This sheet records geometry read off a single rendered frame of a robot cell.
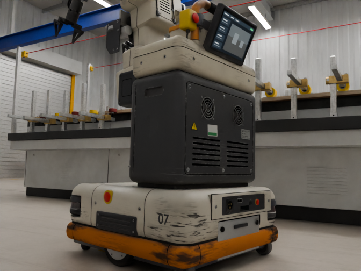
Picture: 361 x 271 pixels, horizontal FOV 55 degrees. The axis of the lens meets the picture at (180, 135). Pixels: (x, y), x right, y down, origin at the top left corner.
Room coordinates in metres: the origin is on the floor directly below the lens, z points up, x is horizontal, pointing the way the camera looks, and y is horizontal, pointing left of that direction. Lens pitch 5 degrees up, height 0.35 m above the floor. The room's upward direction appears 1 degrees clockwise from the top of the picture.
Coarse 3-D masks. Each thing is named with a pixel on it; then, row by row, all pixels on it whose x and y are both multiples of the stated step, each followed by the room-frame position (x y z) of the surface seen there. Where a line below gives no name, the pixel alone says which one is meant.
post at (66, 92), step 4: (64, 92) 3.46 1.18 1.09; (68, 92) 3.48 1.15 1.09; (64, 96) 3.46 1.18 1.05; (68, 96) 3.48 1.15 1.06; (64, 100) 3.46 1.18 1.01; (64, 104) 3.46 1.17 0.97; (64, 108) 3.46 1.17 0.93; (64, 112) 3.46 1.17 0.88; (64, 124) 3.46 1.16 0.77; (64, 128) 3.46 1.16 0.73
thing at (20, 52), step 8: (16, 56) 3.88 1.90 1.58; (24, 56) 3.95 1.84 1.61; (16, 64) 3.88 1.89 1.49; (16, 72) 3.87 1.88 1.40; (16, 80) 3.87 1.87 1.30; (16, 88) 3.87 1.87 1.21; (16, 96) 3.87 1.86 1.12; (16, 104) 3.88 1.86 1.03; (16, 112) 3.89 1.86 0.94; (16, 120) 3.89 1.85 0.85; (16, 128) 3.90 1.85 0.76
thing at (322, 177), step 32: (352, 96) 2.34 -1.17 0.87; (96, 128) 3.53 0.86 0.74; (32, 160) 4.02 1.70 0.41; (64, 160) 3.75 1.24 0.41; (96, 160) 3.52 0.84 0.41; (128, 160) 3.31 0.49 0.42; (256, 160) 2.68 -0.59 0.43; (288, 160) 2.56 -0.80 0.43; (320, 160) 2.45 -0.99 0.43; (352, 160) 2.35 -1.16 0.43; (32, 192) 4.04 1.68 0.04; (64, 192) 3.77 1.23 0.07; (288, 192) 2.56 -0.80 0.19; (320, 192) 2.45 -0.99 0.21; (352, 192) 2.35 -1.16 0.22; (352, 224) 2.37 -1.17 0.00
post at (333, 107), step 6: (330, 60) 2.21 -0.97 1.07; (330, 66) 2.21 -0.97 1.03; (330, 72) 2.21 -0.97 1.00; (330, 84) 2.21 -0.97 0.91; (336, 84) 2.22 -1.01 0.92; (330, 90) 2.21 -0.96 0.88; (336, 90) 2.21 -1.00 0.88; (330, 96) 2.21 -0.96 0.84; (336, 96) 2.21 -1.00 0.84; (330, 102) 2.21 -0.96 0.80; (336, 102) 2.20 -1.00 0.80; (330, 108) 2.21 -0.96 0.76; (336, 108) 2.19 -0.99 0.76
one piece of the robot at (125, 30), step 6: (120, 12) 1.60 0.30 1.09; (126, 12) 1.62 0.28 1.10; (120, 18) 1.60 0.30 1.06; (126, 18) 1.62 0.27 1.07; (108, 24) 1.62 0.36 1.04; (114, 24) 1.59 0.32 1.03; (120, 24) 1.57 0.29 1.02; (126, 24) 1.62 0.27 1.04; (108, 30) 1.61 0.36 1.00; (114, 30) 1.59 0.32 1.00; (120, 30) 1.58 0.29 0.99; (126, 30) 1.56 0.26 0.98; (108, 36) 1.63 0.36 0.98; (114, 36) 1.59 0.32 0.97; (120, 36) 1.60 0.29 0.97; (126, 36) 1.74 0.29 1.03; (108, 42) 1.62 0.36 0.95; (114, 42) 1.59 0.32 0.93; (132, 42) 1.64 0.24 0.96; (108, 48) 1.62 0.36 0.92; (114, 48) 1.59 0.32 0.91
